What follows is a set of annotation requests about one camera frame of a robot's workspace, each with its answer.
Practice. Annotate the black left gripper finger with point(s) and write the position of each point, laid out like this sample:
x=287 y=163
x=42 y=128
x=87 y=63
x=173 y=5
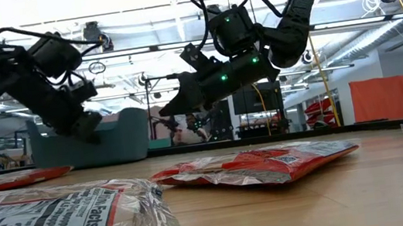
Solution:
x=88 y=128

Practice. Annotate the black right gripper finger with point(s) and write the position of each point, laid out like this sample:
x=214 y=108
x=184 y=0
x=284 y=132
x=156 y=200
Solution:
x=175 y=108

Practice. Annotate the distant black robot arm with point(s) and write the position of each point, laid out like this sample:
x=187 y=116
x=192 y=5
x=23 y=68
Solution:
x=222 y=126

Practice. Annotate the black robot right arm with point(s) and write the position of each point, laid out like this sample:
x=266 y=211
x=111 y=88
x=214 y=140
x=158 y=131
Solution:
x=300 y=6

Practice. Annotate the person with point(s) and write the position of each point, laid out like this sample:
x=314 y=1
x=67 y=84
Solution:
x=191 y=122

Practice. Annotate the teal plastic basket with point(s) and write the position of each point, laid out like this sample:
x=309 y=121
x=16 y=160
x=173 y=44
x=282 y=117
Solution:
x=123 y=142

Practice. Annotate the distant dark equipment table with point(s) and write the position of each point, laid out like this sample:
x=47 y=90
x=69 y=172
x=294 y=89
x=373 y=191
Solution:
x=262 y=128

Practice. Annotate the distant cluttered lab bench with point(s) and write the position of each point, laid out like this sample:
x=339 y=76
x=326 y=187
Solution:
x=12 y=153

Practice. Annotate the red stacked bins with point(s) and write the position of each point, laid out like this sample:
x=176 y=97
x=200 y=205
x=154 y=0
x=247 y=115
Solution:
x=318 y=107

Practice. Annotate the orange fabric panel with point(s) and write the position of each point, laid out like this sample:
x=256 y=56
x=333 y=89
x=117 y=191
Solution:
x=379 y=99

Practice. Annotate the black tall stand frame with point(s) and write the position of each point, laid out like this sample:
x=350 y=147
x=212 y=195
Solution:
x=158 y=78

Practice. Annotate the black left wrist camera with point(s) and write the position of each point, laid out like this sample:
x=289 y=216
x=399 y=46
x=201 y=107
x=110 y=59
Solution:
x=83 y=91

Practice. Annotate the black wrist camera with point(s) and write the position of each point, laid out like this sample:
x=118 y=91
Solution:
x=196 y=57
x=83 y=91

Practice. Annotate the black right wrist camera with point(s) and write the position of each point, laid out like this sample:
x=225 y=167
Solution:
x=196 y=57

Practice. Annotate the black table frame rail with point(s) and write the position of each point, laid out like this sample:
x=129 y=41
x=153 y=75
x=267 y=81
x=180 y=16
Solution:
x=375 y=125

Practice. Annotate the silver ceiling duct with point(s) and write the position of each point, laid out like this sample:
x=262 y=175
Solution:
x=390 y=35

